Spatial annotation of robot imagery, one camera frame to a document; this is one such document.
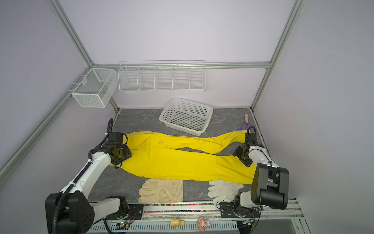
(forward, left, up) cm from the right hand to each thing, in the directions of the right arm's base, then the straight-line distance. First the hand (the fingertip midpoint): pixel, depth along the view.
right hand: (240, 156), depth 91 cm
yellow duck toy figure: (-34, +38, +2) cm, 52 cm away
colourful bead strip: (-26, +37, -3) cm, 46 cm away
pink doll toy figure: (-35, +25, +1) cm, 43 cm away
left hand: (-3, +68, +7) cm, 69 cm away
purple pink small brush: (+24, -9, 0) cm, 26 cm away
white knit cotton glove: (-20, +14, -2) cm, 24 cm away
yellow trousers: (+2, +54, -1) cm, 54 cm away
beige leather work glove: (-20, +48, -2) cm, 52 cm away
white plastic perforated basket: (+36, +35, -2) cm, 50 cm away
